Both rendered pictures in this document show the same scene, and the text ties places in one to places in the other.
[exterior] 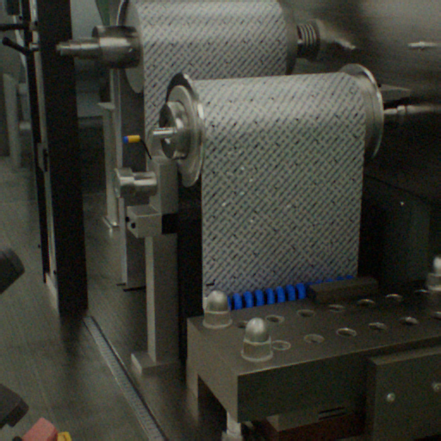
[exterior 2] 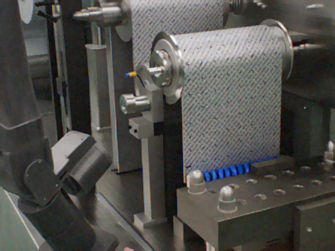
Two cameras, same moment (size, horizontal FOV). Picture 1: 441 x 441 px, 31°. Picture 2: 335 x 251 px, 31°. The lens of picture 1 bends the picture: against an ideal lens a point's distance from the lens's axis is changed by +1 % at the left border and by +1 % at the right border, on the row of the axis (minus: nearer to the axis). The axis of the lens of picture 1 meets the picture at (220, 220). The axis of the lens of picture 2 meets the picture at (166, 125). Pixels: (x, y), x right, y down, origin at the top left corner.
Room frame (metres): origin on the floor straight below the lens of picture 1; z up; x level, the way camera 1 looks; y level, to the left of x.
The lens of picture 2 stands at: (-0.18, 0.11, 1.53)
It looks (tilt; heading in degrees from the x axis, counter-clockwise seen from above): 18 degrees down; 357
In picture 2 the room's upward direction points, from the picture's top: 2 degrees counter-clockwise
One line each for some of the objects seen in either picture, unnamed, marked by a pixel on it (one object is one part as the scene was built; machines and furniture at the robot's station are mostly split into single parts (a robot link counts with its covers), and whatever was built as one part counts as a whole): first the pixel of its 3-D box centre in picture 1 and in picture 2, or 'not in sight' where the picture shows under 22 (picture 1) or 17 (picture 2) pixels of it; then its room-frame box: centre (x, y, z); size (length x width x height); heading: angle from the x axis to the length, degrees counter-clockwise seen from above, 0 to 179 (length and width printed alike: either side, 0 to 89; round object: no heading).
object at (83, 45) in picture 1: (76, 48); (85, 15); (1.22, 0.22, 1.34); 0.06 x 0.03 x 0.03; 112
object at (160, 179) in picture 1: (152, 266); (146, 157); (1.04, 0.10, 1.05); 0.06 x 0.05 x 0.31; 112
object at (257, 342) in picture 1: (257, 336); (226, 197); (0.81, -0.04, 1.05); 0.04 x 0.04 x 0.04
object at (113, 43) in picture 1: (114, 47); (110, 13); (1.24, 0.16, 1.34); 0.06 x 0.06 x 0.06; 22
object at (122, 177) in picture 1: (122, 183); (127, 103); (1.02, 0.13, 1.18); 0.04 x 0.02 x 0.04; 22
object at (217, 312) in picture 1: (217, 306); (197, 180); (0.90, 0.00, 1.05); 0.04 x 0.04 x 0.04
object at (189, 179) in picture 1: (183, 130); (166, 67); (1.02, 0.05, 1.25); 0.15 x 0.01 x 0.15; 22
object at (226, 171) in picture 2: (292, 296); (240, 172); (0.99, -0.10, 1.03); 0.21 x 0.04 x 0.03; 112
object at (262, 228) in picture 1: (283, 232); (233, 130); (1.01, -0.09, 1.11); 0.23 x 0.01 x 0.18; 112
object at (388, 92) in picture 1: (381, 90); (289, 35); (1.13, -0.23, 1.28); 0.06 x 0.05 x 0.02; 112
